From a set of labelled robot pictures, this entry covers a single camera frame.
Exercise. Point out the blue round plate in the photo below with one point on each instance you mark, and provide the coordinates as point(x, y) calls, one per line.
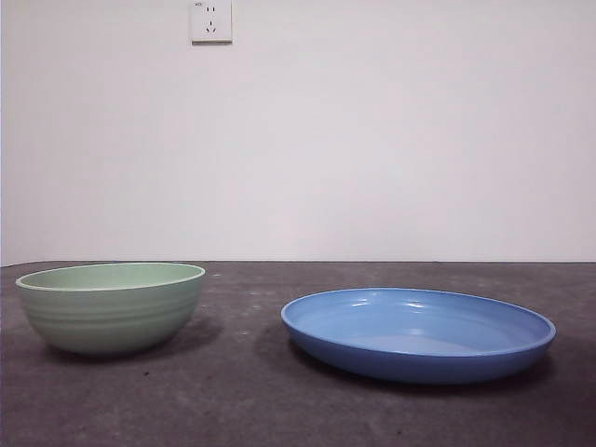
point(419, 358)

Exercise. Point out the green ribbed bowl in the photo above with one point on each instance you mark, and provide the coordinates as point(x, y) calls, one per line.
point(112, 316)

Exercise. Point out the white wall socket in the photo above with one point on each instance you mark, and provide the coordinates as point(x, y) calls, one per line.
point(212, 23)

